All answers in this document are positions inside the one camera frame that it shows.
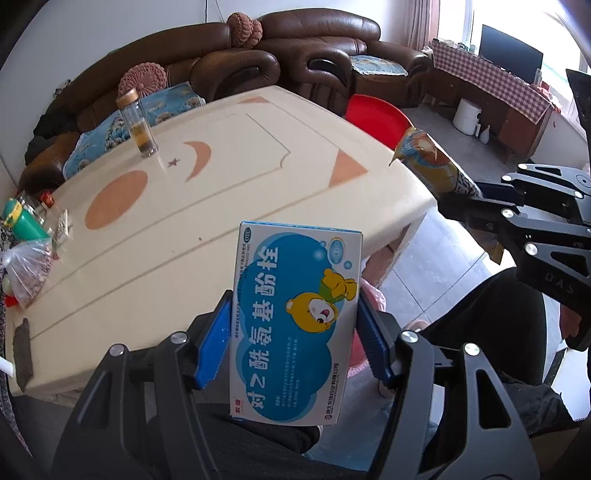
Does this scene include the round pink knit cushion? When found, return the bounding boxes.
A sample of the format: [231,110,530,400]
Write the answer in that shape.
[117,62,168,97]
[226,11,264,49]

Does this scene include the black monitor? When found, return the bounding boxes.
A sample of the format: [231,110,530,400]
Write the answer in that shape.
[479,24,544,77]

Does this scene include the orange snack packet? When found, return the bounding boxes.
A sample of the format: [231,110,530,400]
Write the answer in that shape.
[390,127,506,265]

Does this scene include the person's black pants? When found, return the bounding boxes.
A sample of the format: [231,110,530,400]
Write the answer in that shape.
[139,267,575,480]

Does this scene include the black clothing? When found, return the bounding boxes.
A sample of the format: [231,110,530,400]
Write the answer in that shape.
[25,108,79,162]

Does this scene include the cream table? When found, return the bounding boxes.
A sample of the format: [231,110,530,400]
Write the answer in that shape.
[9,84,439,398]

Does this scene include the red plastic stool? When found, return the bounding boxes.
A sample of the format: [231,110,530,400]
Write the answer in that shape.
[345,93,414,151]

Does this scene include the clear plastic bag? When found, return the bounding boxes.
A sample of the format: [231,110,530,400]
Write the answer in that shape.
[0,239,54,311]

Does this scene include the clear bottle with red cap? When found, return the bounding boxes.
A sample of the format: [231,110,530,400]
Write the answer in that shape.
[39,193,74,252]

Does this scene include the green plastic bottle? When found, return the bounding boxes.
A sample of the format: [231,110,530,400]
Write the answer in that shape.
[0,198,51,241]

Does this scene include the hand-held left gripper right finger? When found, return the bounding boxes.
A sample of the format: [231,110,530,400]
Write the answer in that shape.
[355,291,541,480]

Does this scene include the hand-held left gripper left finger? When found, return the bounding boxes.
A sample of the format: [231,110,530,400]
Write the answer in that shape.
[48,288,236,480]

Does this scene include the white appliance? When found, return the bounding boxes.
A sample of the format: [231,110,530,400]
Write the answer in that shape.
[452,99,481,136]

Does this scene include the blue white medicine box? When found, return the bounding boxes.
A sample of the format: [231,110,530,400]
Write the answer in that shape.
[229,220,364,424]

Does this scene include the red checkered cloth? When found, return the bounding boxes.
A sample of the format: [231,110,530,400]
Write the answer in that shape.
[429,39,553,124]

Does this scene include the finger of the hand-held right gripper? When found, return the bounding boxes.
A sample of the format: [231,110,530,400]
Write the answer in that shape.
[475,162,591,224]
[438,196,591,308]

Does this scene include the brown leather sofa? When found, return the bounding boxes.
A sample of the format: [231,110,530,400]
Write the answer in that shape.
[18,21,281,195]

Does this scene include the blue patterned sofa cover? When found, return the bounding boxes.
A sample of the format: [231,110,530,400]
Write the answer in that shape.
[349,55,410,77]
[62,80,207,181]

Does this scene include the dark grey cloth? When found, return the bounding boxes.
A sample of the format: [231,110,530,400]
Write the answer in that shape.
[13,318,36,393]

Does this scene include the brown wooden cabinet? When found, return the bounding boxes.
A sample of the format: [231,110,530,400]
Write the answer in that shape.
[427,65,555,165]

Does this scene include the glass jar with gold lid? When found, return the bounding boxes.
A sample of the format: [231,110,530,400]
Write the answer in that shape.
[115,89,158,159]

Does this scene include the brown leather armchair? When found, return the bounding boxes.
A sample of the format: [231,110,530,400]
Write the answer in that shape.
[256,9,432,118]

